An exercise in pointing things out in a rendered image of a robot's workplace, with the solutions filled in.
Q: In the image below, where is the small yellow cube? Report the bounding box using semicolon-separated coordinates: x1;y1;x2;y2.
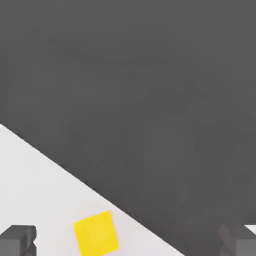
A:
72;209;120;256

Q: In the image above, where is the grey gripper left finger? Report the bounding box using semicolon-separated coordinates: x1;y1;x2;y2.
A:
0;224;38;256

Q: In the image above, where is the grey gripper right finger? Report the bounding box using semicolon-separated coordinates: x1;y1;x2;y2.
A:
217;223;256;256

